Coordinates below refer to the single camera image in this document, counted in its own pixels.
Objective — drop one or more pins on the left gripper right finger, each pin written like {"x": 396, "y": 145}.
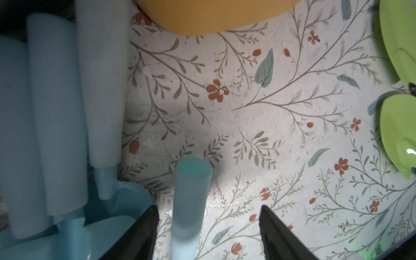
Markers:
{"x": 279, "y": 242}

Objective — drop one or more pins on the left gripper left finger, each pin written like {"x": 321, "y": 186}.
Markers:
{"x": 138, "y": 241}

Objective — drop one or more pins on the blue shovel mid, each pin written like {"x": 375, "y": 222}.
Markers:
{"x": 191, "y": 188}

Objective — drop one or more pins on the blue shovel cluster back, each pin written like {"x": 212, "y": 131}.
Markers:
{"x": 103, "y": 38}

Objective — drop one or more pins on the blue shovel cluster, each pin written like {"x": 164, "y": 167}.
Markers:
{"x": 103, "y": 38}
{"x": 61, "y": 128}

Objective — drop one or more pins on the green shovel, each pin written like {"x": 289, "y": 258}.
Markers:
{"x": 398, "y": 27}

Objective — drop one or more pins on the yellow storage box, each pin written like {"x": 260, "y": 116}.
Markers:
{"x": 195, "y": 18}

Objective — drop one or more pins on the floral table mat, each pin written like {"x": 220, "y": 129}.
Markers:
{"x": 286, "y": 112}

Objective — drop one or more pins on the blue shovel cluster middle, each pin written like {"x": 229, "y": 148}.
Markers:
{"x": 61, "y": 128}

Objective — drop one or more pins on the green shovel blue-tip yellow handle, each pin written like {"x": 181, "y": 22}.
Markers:
{"x": 398, "y": 132}

